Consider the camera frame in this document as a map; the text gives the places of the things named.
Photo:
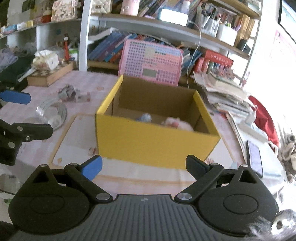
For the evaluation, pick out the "pink cylinder container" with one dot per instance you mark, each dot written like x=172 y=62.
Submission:
x=130 y=7

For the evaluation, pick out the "tissue pack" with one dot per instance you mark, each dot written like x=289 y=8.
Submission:
x=45 y=60

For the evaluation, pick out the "white shelf post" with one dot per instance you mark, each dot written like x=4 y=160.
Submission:
x=84 y=32

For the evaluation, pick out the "pile of dark clothes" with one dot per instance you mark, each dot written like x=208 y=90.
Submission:
x=14 y=65

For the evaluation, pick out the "clear tape roll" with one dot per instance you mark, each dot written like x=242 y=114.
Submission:
x=53 y=112

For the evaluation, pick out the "smartphone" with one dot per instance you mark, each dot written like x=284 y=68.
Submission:
x=254 y=158

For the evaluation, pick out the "red pen with watch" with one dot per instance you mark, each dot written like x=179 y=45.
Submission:
x=66 y=48

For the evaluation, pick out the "yellow cardboard box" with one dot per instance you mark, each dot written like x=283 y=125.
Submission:
x=119 y=136

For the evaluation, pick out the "wooden chess board box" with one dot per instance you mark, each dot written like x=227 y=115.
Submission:
x=44 y=78

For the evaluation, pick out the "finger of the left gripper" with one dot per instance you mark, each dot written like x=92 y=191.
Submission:
x=24 y=132
x=15 y=97

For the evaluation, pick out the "pink plush pig toy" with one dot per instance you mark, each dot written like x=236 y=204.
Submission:
x=178 y=124

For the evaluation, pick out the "stack of papers and magazines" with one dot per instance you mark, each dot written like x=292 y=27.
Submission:
x=225 y=97

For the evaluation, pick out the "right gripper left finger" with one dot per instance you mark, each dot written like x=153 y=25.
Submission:
x=81 y=176

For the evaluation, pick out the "row of leaning books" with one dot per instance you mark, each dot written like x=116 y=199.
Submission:
x=111 y=45

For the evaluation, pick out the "grey spray bottle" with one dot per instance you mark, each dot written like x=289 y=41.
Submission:
x=146 y=118

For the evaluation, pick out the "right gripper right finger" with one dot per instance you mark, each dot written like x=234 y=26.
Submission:
x=206 y=177

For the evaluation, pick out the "pink keyboard learning toy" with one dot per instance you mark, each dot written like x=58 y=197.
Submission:
x=151 y=61

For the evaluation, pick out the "white quilted handbag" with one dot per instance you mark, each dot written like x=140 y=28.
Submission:
x=101 y=6

